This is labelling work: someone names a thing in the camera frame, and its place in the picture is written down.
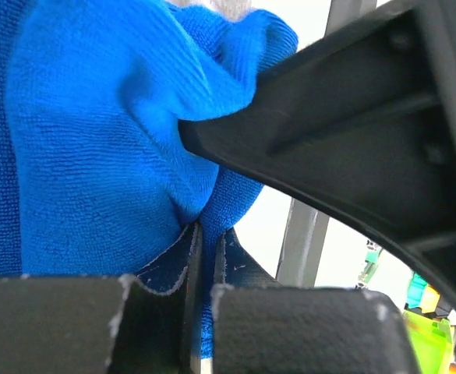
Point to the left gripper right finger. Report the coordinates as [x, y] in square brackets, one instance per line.
[261, 326]

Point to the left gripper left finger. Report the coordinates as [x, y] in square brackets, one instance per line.
[146, 323]

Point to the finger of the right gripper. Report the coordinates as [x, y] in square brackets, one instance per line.
[362, 126]

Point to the blue towel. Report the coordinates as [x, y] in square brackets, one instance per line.
[93, 175]

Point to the aluminium rail frame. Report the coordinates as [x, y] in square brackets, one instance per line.
[306, 226]

